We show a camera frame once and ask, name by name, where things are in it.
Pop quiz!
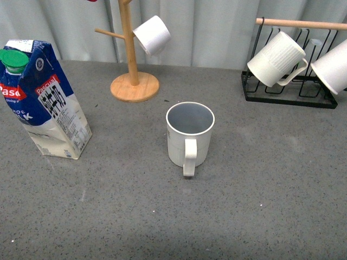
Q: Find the wooden mug tree stand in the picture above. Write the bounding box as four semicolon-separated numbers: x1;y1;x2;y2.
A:
94;0;159;103

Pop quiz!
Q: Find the blue white milk carton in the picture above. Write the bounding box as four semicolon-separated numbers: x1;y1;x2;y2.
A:
1;40;92;159

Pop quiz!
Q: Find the cream mug grey interior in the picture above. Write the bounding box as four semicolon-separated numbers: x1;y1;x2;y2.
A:
166;102;215;177

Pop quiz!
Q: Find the white mug black handle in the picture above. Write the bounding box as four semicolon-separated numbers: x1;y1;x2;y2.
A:
311;40;346;95

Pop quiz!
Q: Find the cream ribbed mug on rack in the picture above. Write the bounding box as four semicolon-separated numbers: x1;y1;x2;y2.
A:
247;31;309;87

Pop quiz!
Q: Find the white mug on tree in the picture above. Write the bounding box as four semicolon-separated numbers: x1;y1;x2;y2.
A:
133;15;171;56

